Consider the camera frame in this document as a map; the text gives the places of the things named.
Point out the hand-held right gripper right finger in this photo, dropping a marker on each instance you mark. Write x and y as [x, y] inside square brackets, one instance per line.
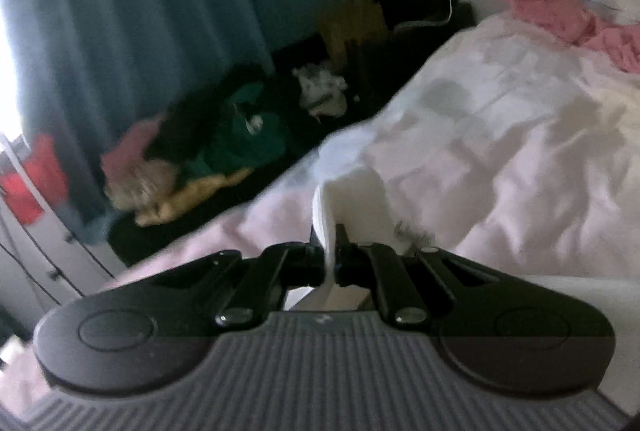
[344, 243]

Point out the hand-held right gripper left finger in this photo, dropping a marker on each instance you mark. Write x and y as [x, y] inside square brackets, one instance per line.
[314, 245]

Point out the white cloth garment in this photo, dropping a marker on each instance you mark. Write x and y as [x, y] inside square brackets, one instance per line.
[361, 197]

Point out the yellow garment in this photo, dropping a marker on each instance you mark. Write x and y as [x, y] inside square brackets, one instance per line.
[192, 196]

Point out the green garment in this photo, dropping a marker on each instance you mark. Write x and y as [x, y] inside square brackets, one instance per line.
[240, 131]

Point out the white patterned crumpled cloth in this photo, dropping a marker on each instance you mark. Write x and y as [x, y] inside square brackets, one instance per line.
[322, 91]

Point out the beige fluffy cloth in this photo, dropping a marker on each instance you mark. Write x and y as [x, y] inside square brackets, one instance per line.
[142, 183]

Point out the pink bed sheet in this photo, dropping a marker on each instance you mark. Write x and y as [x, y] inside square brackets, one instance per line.
[505, 146]

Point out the brown paper bag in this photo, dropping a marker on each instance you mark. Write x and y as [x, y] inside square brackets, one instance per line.
[353, 27]

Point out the white drawer cabinet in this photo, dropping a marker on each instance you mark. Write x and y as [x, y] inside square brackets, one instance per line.
[55, 256]

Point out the teal curtain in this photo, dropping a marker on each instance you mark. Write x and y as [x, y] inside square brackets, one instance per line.
[165, 11]

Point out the red cloth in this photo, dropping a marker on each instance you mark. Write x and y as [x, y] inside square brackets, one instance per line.
[35, 183]

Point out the pink crumpled garment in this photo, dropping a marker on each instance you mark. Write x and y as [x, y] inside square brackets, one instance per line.
[570, 18]

